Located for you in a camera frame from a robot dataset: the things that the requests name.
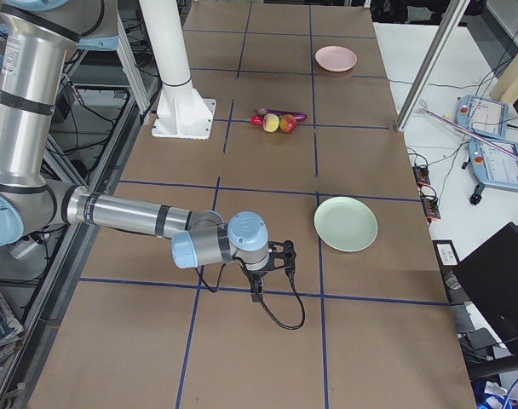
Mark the long reacher grabber stick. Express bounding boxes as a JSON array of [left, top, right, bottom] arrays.
[[418, 100, 518, 165]]

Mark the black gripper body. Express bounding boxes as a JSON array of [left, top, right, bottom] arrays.
[[245, 240, 296, 283]]

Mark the upper teach pendant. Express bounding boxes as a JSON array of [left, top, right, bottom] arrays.
[[455, 95, 509, 140]]

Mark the purple eggplant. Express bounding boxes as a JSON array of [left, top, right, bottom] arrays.
[[254, 108, 308, 122]]

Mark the pink plate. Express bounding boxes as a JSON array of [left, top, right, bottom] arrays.
[[314, 45, 358, 72]]

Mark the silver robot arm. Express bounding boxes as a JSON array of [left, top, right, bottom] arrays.
[[0, 1, 296, 302]]

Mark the lower teach pendant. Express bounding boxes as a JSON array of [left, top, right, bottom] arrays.
[[468, 139, 518, 191]]

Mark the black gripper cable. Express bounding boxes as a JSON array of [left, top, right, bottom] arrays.
[[196, 262, 307, 331]]

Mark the white central pillar mount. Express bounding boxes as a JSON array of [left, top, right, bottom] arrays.
[[140, 1, 216, 140]]

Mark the aluminium frame post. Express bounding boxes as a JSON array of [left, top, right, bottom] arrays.
[[394, 0, 470, 131]]

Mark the black computer monitor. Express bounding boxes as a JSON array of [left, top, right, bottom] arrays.
[[453, 222, 518, 354]]

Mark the orange electronics board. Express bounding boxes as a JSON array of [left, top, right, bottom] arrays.
[[412, 164, 441, 225]]

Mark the teach pendant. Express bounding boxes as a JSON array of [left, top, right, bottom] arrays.
[[455, 95, 509, 140], [468, 139, 518, 191]]

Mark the yellow green peach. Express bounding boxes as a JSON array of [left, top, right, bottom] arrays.
[[262, 113, 279, 133]]

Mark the red chili pepper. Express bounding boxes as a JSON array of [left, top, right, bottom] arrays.
[[250, 115, 264, 126]]

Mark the red yellow apple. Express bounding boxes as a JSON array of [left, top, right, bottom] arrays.
[[279, 113, 297, 134]]

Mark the green plate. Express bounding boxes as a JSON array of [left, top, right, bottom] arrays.
[[314, 197, 378, 252]]

